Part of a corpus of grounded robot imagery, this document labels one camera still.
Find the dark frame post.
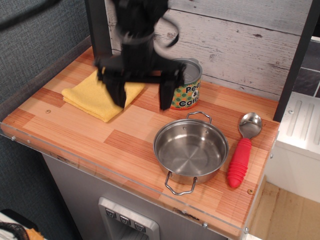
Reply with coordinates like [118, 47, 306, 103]
[84, 0, 112, 60]
[273, 0, 320, 123]

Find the black braided cable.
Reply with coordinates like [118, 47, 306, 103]
[0, 0, 61, 32]

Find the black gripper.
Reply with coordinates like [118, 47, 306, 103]
[95, 42, 186, 110]

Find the red handled metal spoon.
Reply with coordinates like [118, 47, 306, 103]
[227, 112, 262, 188]

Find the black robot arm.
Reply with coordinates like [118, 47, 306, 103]
[95, 0, 186, 110]

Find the grey toy fridge cabinet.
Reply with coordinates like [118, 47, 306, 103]
[44, 155, 225, 240]

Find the stainless steel pot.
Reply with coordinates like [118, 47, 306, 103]
[153, 112, 229, 196]

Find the peas and carrots can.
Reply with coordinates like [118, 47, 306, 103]
[170, 58, 203, 110]

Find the silver dispenser panel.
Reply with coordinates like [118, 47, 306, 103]
[98, 197, 160, 240]

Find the dark left frame post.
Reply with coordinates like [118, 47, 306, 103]
[84, 0, 112, 60]

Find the clear acrylic edge guard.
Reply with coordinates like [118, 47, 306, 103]
[1, 117, 253, 239]

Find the white toy sink unit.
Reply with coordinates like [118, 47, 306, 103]
[263, 36, 320, 204]

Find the orange and black object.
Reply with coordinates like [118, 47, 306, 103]
[0, 209, 46, 240]

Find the dark right frame post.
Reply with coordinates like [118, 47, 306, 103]
[273, 0, 320, 123]

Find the yellow folded cloth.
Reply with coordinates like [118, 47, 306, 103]
[61, 71, 146, 123]

